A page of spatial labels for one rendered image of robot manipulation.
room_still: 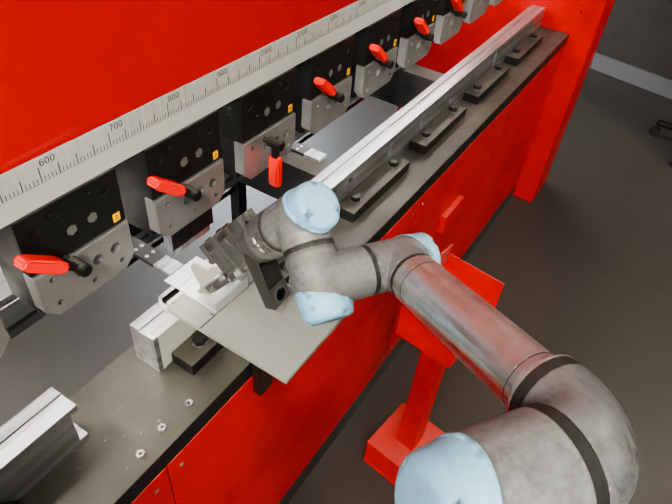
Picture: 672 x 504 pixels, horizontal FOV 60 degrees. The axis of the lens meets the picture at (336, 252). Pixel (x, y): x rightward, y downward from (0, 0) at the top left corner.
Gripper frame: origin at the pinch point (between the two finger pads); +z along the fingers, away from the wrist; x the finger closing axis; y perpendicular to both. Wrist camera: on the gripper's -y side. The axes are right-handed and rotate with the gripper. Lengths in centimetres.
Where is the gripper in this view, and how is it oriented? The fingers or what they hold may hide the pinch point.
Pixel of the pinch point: (216, 282)
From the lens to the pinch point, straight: 108.2
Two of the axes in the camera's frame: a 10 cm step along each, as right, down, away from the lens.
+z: -6.0, 3.0, 7.4
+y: -5.9, -7.9, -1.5
